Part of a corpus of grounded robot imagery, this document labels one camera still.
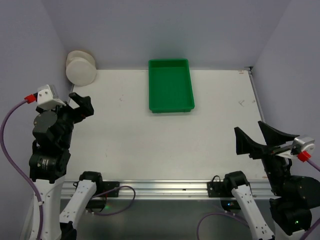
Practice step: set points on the white mesh laundry bag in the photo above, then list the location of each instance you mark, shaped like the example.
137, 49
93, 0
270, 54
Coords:
80, 68

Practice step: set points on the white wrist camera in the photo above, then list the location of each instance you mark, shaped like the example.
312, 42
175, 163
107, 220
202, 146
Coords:
301, 149
47, 98

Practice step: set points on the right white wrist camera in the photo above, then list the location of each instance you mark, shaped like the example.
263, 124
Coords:
301, 149

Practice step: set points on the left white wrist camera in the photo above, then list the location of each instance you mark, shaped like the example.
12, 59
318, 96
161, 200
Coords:
47, 98

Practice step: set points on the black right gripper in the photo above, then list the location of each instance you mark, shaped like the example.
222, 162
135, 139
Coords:
264, 152

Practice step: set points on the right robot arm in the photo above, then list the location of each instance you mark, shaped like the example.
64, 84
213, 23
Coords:
295, 195

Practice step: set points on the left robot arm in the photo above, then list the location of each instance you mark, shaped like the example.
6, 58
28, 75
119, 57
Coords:
48, 168

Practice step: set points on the aluminium mounting rail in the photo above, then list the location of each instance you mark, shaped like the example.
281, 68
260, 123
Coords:
170, 190

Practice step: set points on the green plastic tray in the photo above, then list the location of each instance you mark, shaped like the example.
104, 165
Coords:
170, 86

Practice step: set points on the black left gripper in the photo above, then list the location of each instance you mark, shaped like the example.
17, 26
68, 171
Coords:
75, 113

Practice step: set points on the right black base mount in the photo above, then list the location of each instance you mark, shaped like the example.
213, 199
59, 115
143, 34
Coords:
217, 189

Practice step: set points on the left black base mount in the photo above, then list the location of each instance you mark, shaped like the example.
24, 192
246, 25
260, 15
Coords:
100, 202

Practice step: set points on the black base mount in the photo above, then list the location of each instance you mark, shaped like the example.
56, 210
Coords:
100, 202
217, 189

